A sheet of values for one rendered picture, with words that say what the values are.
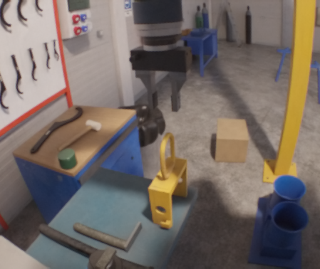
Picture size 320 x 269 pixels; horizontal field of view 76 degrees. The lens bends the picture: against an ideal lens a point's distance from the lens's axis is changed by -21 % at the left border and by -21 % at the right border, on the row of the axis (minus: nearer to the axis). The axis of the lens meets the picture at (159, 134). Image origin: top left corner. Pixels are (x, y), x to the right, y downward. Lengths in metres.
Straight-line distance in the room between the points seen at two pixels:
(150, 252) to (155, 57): 0.51
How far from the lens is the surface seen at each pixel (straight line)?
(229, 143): 2.65
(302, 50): 2.16
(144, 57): 0.56
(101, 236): 0.75
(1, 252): 0.71
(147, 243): 0.74
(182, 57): 0.53
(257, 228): 2.15
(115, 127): 1.58
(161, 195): 0.68
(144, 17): 0.51
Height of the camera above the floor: 1.67
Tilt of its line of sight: 31 degrees down
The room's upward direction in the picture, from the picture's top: 5 degrees counter-clockwise
